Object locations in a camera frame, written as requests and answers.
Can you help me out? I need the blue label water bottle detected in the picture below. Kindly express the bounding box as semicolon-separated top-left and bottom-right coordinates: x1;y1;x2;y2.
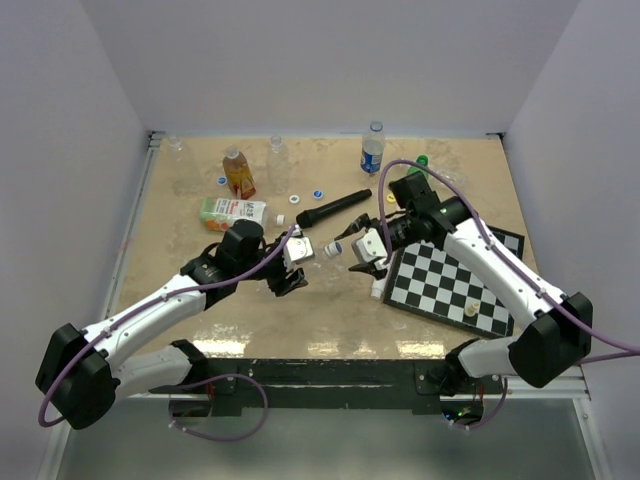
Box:
360;120;386;175

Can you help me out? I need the black white chessboard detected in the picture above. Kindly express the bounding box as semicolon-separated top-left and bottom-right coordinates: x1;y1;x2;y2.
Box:
383;242;514;338

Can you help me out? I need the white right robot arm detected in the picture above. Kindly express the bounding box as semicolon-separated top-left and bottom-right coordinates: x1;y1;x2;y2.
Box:
343;173;593;396

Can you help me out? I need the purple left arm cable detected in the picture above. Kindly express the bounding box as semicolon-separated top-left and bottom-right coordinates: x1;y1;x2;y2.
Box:
37;227;299;428

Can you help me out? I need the clear plastic bottle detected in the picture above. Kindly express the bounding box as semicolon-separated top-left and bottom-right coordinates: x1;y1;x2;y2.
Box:
266;135;290;194

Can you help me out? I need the black microphone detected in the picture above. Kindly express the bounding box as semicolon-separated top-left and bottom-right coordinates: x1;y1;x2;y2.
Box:
296;189;372;229

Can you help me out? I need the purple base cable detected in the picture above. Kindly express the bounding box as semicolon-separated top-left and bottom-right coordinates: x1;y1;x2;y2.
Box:
168;374;271;442

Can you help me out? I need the cream chess piece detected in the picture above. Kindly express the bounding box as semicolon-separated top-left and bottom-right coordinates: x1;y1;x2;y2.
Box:
464;302;481;317

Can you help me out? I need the clear crushed bottle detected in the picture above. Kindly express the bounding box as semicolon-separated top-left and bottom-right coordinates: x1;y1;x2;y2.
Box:
309;243;343;269

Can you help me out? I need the white cap of crushed bottle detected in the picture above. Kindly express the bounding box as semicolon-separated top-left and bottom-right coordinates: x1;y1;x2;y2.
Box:
323;241;343;259

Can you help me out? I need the green tea label bottle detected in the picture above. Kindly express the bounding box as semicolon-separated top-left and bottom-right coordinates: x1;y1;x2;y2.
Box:
199;197;287;232

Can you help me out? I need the clear bottle back left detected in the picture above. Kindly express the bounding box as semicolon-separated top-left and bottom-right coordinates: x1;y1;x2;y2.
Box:
167;135;202;190

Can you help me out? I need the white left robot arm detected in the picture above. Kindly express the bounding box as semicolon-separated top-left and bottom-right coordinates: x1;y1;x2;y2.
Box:
35;220;315;430

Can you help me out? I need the aluminium frame rail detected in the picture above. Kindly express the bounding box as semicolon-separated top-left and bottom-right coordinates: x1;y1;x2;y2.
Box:
507;367;614;479

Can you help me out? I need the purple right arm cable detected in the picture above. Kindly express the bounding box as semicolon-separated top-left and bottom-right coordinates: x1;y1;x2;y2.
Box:
377;159;640;364

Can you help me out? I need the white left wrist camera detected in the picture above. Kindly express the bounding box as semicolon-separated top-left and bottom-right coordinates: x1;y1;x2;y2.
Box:
282;225;315;270

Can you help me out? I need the green plastic bottle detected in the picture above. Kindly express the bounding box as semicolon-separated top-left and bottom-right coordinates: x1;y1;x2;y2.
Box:
406;155;429;178

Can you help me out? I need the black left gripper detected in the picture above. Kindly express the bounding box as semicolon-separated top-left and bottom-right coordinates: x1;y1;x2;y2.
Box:
237;232;308;296

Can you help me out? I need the gold label drink bottle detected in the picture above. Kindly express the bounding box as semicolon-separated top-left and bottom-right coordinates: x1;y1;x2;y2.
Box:
222;145;256;200

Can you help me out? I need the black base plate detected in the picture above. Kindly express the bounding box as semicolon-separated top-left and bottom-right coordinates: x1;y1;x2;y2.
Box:
151;358;503;418

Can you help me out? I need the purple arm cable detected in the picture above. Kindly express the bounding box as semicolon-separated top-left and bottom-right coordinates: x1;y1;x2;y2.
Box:
377;159;640;364
37;227;299;428

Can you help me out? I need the white microphone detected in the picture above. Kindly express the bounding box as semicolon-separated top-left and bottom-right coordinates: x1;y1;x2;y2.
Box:
370;278;386;300

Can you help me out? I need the clear bottle lying right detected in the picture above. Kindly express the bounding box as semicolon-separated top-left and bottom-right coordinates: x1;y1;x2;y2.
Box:
429;164;467;190

